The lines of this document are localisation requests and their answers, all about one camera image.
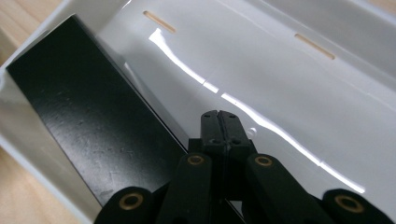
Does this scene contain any white plastic box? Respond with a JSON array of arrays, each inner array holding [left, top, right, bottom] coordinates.
[[0, 0, 396, 224]]

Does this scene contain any black flat board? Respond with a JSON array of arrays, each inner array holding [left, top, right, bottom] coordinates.
[[5, 14, 189, 207]]

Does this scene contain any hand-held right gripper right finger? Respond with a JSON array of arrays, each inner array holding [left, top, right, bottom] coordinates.
[[219, 109, 258, 157]]

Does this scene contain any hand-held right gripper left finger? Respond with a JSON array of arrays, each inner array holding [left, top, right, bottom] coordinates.
[[188, 109, 226, 162]]

